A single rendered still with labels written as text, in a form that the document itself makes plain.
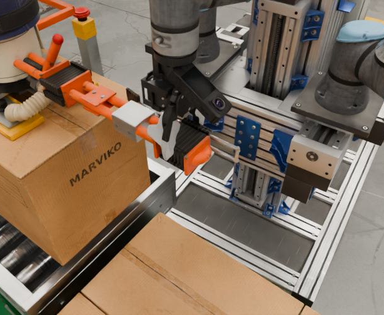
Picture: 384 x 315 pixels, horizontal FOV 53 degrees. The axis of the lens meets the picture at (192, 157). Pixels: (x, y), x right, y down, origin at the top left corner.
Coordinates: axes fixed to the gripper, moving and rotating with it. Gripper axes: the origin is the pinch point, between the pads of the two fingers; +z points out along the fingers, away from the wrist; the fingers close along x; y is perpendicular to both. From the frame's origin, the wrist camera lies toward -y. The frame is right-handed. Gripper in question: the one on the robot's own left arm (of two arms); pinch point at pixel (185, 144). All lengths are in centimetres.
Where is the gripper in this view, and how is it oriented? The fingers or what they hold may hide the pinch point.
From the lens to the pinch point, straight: 76.2
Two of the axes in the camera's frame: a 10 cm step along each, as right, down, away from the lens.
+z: -0.1, 7.1, 7.0
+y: -8.0, -4.3, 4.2
